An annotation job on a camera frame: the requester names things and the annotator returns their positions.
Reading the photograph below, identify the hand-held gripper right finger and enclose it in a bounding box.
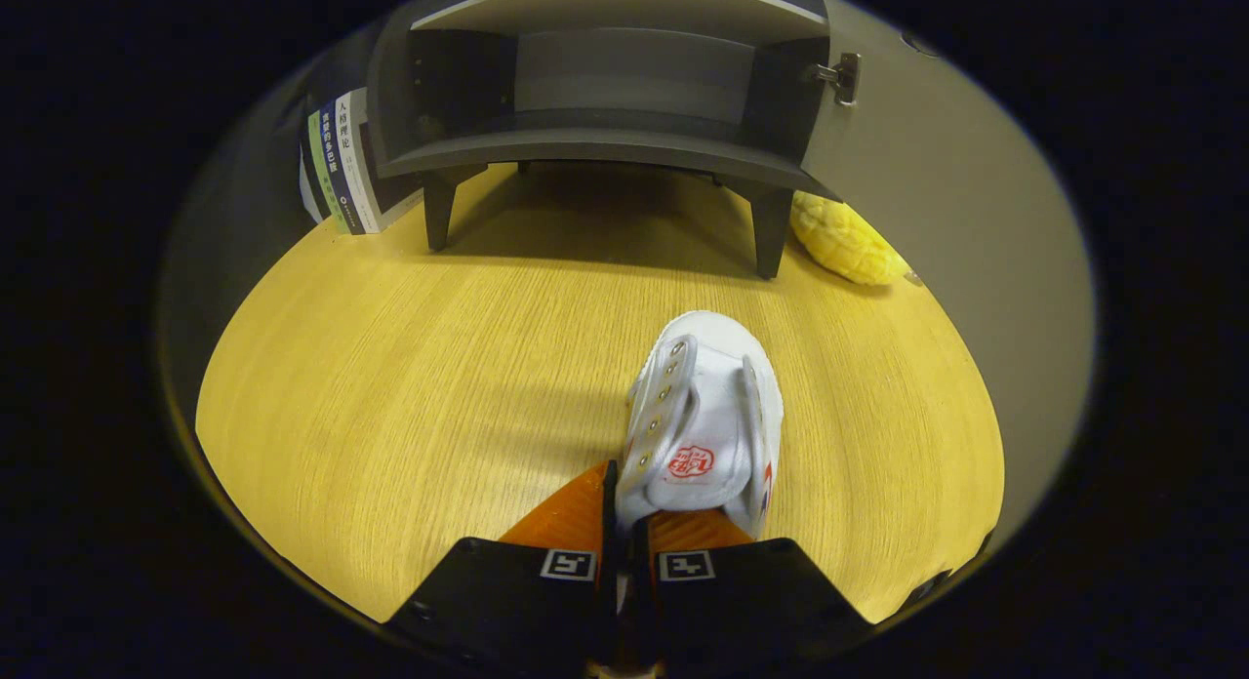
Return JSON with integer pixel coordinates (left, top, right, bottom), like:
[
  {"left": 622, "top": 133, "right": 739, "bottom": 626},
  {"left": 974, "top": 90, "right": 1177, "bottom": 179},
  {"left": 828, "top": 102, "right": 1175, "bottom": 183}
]
[{"left": 629, "top": 508, "right": 874, "bottom": 675}]

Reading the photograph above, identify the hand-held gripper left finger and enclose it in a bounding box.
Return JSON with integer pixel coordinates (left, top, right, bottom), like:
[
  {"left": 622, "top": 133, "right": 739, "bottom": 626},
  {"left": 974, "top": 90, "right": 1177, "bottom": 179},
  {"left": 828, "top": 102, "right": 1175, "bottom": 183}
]
[{"left": 388, "top": 459, "right": 618, "bottom": 675}]

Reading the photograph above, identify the white shoe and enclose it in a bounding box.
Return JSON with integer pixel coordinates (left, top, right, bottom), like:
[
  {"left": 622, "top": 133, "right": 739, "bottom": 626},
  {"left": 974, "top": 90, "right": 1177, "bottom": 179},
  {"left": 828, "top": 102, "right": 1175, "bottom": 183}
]
[{"left": 615, "top": 310, "right": 785, "bottom": 541}]

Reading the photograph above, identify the metal door hinge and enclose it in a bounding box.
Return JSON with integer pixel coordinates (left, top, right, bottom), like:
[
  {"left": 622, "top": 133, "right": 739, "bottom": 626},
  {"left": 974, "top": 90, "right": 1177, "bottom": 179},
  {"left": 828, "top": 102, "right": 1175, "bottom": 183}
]
[{"left": 812, "top": 53, "right": 862, "bottom": 107}]

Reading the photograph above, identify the yellow corn toy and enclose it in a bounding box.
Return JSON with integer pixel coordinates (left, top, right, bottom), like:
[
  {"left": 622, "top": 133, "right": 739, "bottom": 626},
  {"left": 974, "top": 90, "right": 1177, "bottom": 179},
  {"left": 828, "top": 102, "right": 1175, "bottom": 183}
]
[{"left": 788, "top": 191, "right": 913, "bottom": 287}]

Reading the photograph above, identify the white spine book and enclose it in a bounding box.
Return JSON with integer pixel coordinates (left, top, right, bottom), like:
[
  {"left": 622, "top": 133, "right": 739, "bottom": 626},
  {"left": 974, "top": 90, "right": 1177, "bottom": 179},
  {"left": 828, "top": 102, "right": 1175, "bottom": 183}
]
[{"left": 335, "top": 87, "right": 425, "bottom": 235}]

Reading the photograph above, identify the blue spine book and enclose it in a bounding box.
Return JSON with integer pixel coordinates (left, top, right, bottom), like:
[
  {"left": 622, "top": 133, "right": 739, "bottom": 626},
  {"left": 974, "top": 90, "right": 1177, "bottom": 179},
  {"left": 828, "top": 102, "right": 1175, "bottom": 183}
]
[{"left": 320, "top": 98, "right": 365, "bottom": 236}]

